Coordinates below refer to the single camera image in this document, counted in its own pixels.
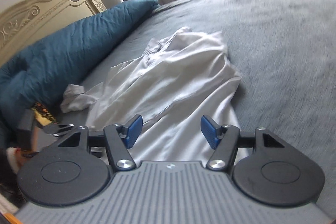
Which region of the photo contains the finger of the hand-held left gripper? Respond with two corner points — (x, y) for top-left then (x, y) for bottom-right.
(43, 123), (75, 136)

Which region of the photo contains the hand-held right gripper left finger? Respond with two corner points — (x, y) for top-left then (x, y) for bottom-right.
(58, 114), (143, 171)

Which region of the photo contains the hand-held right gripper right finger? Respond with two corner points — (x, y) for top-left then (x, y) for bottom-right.
(200, 114), (285, 171)

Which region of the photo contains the white shirt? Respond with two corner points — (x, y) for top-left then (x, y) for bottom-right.
(60, 27), (250, 161)

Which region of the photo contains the person's left forearm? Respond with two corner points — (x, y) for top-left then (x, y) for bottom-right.
(0, 147), (25, 211)

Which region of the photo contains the person's left hand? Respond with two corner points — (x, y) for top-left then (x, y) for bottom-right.
(31, 130), (49, 154)

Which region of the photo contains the yellow patterned dark cloth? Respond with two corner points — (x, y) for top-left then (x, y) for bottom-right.
(31, 101), (57, 125)

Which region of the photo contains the teal duvet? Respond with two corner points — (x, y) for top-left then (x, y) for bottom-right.
(0, 0), (159, 146)

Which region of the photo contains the cream carved headboard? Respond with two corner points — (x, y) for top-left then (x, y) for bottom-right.
(0, 0), (107, 64)

